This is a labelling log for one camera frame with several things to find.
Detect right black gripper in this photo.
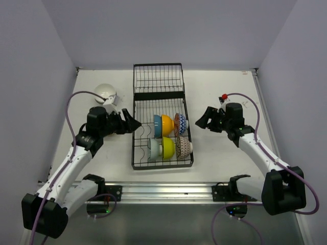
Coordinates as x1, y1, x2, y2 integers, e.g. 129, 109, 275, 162
195, 106, 231, 132

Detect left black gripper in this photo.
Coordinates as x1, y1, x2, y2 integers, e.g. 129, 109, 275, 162
99, 108, 141, 137

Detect blue ceramic bowl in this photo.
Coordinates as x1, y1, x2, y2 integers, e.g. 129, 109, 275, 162
153, 114, 162, 138

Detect pale grey-green bowl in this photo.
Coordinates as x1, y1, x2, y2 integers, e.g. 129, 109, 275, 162
147, 138, 162, 161

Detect white ceramic bowl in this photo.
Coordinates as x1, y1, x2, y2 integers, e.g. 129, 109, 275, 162
94, 83, 117, 99

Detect yellow checkered bowl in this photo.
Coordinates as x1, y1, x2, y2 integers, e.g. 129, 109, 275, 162
106, 133, 116, 138

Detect mint green floral bowl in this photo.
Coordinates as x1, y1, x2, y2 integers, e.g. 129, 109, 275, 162
95, 97, 106, 105

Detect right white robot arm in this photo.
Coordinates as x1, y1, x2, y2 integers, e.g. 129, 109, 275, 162
195, 103, 307, 215

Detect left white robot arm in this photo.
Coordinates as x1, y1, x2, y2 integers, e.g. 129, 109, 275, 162
21, 107, 142, 241

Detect blue zigzag patterned bowl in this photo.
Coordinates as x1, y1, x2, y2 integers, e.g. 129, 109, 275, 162
174, 113, 189, 136

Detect orange ceramic bowl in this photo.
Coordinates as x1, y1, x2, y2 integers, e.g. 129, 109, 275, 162
161, 114, 174, 137

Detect brown scale patterned bowl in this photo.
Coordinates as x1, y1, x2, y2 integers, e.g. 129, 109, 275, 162
175, 136, 193, 160

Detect lime yellow bowl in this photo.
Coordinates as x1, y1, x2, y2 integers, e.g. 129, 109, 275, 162
161, 137, 175, 159

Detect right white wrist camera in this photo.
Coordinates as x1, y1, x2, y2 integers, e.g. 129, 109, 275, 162
219, 94, 230, 111

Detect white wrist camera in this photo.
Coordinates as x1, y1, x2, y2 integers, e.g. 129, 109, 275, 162
102, 94, 120, 114
219, 94, 230, 111

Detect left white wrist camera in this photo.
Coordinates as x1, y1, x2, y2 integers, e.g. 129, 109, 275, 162
102, 94, 120, 114

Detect black wire dish rack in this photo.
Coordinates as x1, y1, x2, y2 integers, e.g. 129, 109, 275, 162
131, 63, 194, 170

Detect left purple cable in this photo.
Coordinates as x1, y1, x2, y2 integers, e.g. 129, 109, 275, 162
28, 90, 108, 245

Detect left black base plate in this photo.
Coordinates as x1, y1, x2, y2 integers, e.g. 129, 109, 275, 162
105, 185, 123, 202

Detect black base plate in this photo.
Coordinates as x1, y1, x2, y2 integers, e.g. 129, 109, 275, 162
105, 185, 123, 202
211, 182, 238, 202

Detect aluminium mounting rail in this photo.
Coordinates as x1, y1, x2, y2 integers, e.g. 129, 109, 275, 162
35, 180, 259, 205

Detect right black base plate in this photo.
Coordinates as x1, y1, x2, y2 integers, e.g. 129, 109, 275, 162
211, 182, 238, 202

